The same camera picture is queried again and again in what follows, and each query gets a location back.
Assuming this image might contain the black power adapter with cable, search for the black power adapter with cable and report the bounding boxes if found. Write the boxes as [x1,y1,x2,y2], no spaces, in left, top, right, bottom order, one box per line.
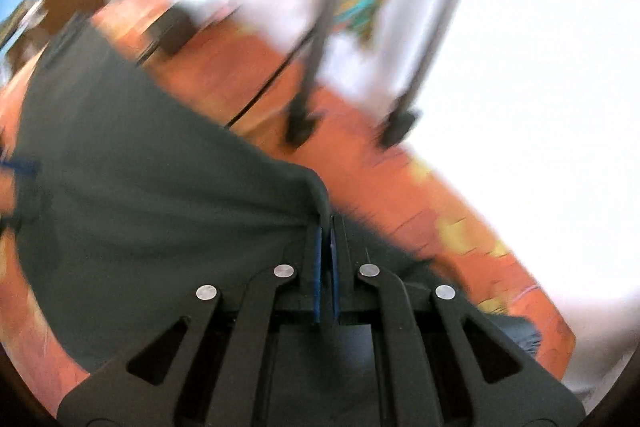
[224,0,345,128]

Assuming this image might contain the metal tripod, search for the metal tripod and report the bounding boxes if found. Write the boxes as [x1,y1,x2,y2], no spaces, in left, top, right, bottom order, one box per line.
[282,0,493,152]

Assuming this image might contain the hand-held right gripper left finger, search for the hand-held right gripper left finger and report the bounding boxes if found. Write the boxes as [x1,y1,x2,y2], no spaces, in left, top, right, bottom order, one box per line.
[56,213,331,427]

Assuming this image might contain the orange floral bed sheet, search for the orange floral bed sheet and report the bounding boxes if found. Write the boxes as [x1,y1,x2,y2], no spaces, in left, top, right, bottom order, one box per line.
[0,0,576,413]

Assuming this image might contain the dark grey pants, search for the dark grey pants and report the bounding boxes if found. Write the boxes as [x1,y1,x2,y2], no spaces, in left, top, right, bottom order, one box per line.
[12,24,543,373]

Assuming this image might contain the blue blurred object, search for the blue blurred object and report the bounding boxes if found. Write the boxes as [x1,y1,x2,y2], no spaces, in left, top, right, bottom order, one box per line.
[0,0,48,52]

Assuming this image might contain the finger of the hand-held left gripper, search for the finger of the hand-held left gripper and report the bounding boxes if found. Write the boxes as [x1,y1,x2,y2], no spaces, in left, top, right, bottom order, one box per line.
[0,157,43,233]

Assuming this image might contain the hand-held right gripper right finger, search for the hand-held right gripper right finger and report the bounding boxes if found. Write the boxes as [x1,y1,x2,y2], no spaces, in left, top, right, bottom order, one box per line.
[330,213,586,427]

